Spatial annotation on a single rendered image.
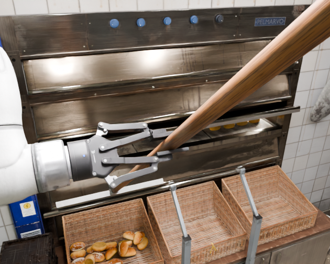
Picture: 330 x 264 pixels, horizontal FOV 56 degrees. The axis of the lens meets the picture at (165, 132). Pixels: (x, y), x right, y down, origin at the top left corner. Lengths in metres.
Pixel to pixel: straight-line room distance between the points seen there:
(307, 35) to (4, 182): 0.47
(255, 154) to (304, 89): 0.62
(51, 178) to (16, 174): 0.05
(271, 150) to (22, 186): 2.31
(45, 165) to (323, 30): 0.45
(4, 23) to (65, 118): 0.57
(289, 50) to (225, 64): 1.82
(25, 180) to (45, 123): 1.35
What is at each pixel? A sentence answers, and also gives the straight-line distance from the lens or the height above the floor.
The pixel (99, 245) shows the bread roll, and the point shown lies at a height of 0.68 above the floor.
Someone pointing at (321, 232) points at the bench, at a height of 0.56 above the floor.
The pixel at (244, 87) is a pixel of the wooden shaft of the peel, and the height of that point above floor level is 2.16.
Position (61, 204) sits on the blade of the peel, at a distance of 1.62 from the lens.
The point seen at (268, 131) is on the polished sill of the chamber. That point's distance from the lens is 2.59.
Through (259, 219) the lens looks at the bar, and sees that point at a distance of 2.05.
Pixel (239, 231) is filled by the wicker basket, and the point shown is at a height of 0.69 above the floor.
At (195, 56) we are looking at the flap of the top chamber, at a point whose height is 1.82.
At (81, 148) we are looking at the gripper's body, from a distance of 0.58.
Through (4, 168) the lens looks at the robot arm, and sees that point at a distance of 0.57.
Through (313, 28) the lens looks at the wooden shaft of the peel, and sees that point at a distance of 0.29.
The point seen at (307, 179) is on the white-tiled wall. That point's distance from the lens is 3.22.
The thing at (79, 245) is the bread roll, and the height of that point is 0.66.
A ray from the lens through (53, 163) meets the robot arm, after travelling 0.57.
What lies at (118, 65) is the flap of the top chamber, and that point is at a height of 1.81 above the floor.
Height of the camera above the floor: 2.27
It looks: 27 degrees down
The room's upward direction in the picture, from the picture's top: straight up
